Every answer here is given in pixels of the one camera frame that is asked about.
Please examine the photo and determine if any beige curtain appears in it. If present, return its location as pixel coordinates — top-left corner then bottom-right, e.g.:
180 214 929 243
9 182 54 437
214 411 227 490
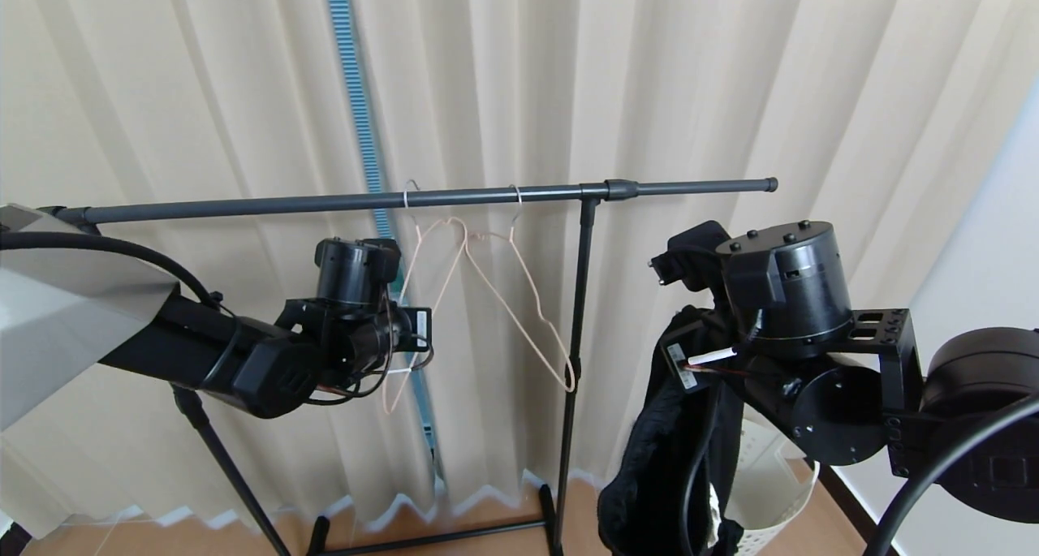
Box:
0 0 443 541
345 0 1039 508

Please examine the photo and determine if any white laundry basket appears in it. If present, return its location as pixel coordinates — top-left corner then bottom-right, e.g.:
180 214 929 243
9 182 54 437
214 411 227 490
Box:
714 414 821 556

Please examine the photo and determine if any black knit garment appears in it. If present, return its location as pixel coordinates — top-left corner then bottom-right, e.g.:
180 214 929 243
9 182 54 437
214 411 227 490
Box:
598 304 744 556

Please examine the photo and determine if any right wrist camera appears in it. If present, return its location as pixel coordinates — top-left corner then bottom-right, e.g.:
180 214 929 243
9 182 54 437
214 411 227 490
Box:
649 221 731 291

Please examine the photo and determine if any pink clothes hanger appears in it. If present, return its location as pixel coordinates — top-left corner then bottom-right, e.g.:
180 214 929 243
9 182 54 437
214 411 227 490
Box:
464 184 577 394
382 179 472 415

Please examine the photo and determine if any black cable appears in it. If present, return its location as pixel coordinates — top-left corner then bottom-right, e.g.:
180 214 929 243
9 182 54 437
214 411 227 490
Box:
680 377 1039 556
0 230 224 309

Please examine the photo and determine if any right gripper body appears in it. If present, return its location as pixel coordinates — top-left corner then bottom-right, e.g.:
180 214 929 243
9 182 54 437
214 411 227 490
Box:
657 304 735 394

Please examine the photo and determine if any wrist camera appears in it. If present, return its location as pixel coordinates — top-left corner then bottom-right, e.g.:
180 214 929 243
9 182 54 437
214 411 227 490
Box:
649 221 731 291
357 238 403 297

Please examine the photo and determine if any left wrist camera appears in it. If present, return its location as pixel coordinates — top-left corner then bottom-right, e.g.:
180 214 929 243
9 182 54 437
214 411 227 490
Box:
357 238 403 297

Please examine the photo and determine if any black clothes rack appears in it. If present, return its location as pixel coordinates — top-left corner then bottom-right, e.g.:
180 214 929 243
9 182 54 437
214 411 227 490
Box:
37 178 778 556

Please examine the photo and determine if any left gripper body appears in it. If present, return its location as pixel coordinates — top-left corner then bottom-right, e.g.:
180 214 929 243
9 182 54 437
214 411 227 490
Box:
345 303 433 376

